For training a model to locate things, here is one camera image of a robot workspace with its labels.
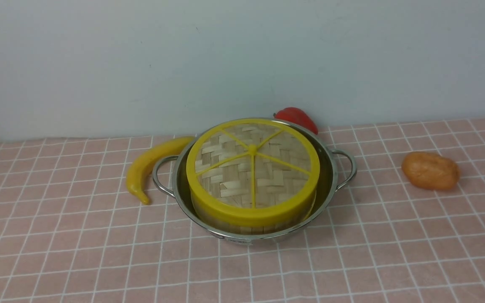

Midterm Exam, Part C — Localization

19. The yellow chili pepper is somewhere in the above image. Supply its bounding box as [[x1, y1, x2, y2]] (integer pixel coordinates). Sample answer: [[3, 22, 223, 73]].
[[126, 136, 195, 205]]

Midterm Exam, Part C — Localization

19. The stainless steel pot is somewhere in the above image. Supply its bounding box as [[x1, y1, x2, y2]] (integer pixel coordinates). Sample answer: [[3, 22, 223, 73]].
[[152, 118, 357, 246]]

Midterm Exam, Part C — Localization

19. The yellow rimmed bamboo steamer basket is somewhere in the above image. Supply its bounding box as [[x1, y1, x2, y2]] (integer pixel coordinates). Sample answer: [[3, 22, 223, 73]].
[[190, 186, 317, 235]]

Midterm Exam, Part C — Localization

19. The yellow bamboo steamer lid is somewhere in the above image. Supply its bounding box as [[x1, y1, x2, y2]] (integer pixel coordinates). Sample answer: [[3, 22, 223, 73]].
[[186, 119, 321, 228]]

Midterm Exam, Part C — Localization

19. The red bell pepper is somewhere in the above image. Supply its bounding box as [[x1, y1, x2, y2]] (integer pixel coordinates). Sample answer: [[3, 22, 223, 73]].
[[273, 107, 318, 135]]

